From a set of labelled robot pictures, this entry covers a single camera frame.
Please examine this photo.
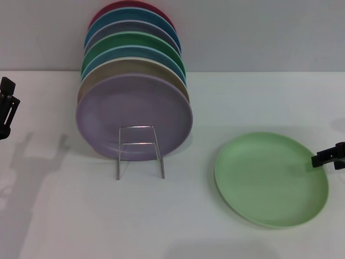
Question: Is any teal blue plate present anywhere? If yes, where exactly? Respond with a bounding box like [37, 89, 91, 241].
[84, 7, 181, 52]

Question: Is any grey purple plate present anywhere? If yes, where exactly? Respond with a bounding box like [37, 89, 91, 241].
[84, 20, 182, 54]

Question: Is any lavender plate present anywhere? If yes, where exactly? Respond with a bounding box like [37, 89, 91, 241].
[75, 74, 194, 162]

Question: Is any metal wire plate rack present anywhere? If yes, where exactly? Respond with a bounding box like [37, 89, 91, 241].
[116, 125, 165, 180]

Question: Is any light blue plate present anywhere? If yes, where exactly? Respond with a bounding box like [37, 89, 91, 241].
[80, 45, 187, 81]

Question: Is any maroon plate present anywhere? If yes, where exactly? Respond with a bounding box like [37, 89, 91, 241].
[87, 1, 177, 32]

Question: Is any dark green plate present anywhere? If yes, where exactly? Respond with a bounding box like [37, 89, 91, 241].
[81, 31, 187, 76]

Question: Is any beige plate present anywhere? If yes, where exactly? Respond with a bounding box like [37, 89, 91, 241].
[77, 56, 190, 105]

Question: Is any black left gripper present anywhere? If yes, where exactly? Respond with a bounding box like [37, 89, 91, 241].
[0, 76, 21, 140]

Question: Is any light green plate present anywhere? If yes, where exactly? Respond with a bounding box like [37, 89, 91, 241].
[214, 131, 329, 230]

